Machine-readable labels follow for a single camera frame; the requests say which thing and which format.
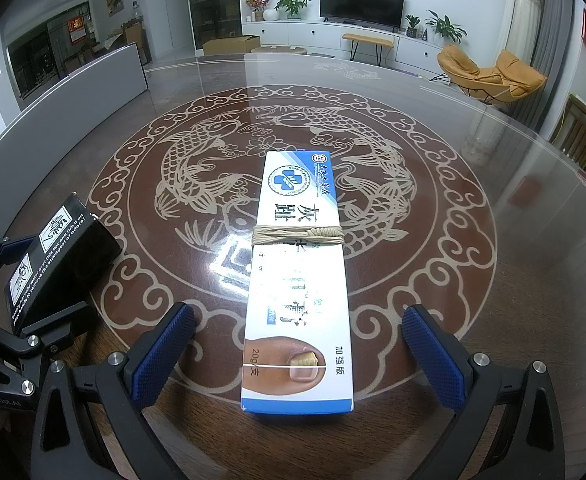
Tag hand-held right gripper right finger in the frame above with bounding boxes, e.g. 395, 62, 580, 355
401, 305, 566, 480

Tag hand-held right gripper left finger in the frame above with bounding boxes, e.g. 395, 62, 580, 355
30, 302, 197, 480

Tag black carton box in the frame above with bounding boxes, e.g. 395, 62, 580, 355
4, 191, 124, 337

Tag blue white ointment box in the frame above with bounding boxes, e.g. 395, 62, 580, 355
240, 150, 356, 416

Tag white board panel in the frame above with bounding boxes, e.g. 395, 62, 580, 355
0, 42, 148, 196

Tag brown patterned glass desktop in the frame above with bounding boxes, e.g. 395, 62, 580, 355
0, 52, 586, 480

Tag tan rubber band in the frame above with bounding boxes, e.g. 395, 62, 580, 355
252, 225, 344, 247

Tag orange lounge chair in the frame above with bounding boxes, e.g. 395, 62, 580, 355
430, 44, 548, 107

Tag cardboard box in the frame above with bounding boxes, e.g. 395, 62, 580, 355
203, 34, 261, 57

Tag white door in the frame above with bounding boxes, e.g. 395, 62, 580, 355
161, 0, 194, 53

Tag round beige cushion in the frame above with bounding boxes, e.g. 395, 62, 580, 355
250, 46, 308, 57

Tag wooden bench with black legs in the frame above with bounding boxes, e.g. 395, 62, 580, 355
342, 33, 394, 66

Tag large leafy potted plant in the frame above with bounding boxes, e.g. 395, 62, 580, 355
425, 9, 468, 43

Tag white tv cabinet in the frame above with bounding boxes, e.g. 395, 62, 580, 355
241, 19, 446, 78

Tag grey curtain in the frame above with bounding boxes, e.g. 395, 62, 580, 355
523, 0, 574, 133

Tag dark glass display cabinet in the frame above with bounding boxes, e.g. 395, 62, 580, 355
185, 0, 244, 51

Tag air conditioner with white cover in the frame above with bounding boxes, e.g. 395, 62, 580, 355
498, 0, 545, 61

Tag black television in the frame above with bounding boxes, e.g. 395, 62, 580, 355
320, 0, 406, 31

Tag red flowers in vase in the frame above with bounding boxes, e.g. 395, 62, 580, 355
244, 0, 274, 23

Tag green potted plant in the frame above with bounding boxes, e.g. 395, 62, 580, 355
274, 0, 312, 21

